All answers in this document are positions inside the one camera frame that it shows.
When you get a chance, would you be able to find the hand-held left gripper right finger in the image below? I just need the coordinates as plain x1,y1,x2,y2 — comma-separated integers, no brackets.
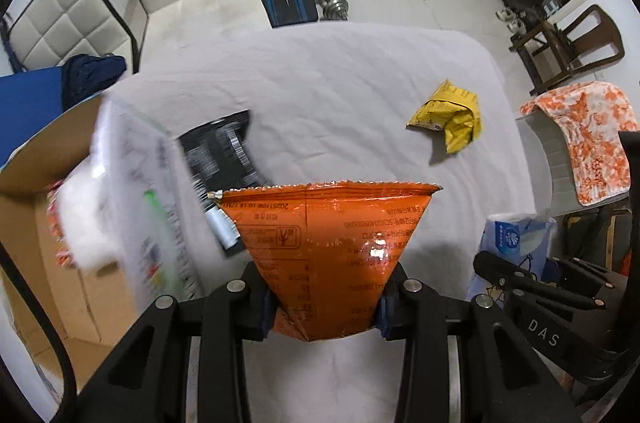
374,263,586,423

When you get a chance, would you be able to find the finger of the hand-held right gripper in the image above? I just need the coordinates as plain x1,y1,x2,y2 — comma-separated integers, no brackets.
472,249,607,325
547,255,633,299

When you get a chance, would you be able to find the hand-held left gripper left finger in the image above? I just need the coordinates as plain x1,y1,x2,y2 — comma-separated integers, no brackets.
77,262,275,423

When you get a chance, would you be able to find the orange snack packet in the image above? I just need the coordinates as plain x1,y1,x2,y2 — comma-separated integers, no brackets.
207,181,444,343

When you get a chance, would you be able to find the white printed snack packet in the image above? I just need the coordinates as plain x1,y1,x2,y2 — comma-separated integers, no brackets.
47,98,203,304

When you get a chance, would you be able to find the cardboard box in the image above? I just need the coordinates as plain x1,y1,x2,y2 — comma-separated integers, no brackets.
0,96,151,419

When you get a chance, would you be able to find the blue white tissue pack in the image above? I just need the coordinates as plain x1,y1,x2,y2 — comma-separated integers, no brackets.
477,213,558,284

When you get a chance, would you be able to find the small grey cylinder bottle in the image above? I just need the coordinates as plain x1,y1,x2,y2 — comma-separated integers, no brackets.
202,190,246,256

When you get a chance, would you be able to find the grey chair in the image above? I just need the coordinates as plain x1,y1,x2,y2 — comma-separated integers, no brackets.
515,110,585,218

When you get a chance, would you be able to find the orange floral towel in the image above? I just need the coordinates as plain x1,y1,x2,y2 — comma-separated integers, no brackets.
520,80,640,206

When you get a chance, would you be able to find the yellow snack packet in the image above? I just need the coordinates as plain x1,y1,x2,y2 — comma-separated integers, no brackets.
406,79,484,154

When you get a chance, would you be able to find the black snack packet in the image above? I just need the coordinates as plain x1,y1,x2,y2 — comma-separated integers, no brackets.
179,109,273,191

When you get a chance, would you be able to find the white tablecloth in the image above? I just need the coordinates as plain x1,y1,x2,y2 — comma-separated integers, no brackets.
100,22,533,423

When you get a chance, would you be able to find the brown wooden chair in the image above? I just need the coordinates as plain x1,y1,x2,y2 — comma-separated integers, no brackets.
509,4,627,96

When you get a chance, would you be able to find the pair of white shoes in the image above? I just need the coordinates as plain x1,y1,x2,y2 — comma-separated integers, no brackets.
496,7,527,36

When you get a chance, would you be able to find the navy garment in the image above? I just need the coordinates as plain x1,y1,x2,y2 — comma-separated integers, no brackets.
62,54,127,111

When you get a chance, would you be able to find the blue cloth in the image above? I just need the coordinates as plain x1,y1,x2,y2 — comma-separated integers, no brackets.
0,67,67,170

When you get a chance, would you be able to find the dark chair frame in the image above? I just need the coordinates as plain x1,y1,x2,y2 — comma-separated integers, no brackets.
564,130,640,276

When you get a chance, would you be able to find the black cable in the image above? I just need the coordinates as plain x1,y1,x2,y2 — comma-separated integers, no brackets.
0,243,79,423

